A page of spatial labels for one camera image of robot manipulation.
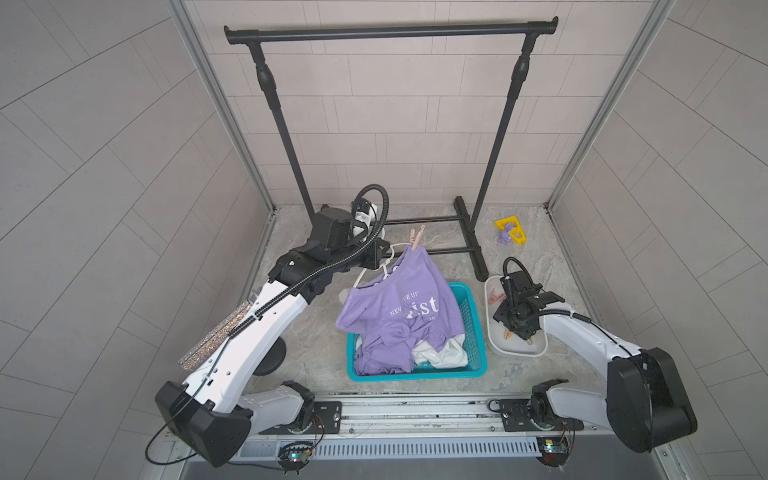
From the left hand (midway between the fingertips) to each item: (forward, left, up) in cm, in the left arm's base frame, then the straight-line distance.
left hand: (394, 243), depth 69 cm
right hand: (-5, -32, -29) cm, 44 cm away
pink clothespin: (+6, -5, -5) cm, 9 cm away
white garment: (-17, -16, -24) cm, 34 cm away
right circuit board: (-37, -38, -30) cm, 61 cm away
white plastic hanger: (-4, +2, -2) cm, 6 cm away
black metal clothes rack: (+32, -27, -24) cm, 48 cm away
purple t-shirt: (-8, -5, -15) cm, 18 cm away
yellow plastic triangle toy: (+27, -45, -27) cm, 59 cm away
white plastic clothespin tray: (-12, -30, -28) cm, 43 cm away
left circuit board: (-38, +21, -27) cm, 51 cm away
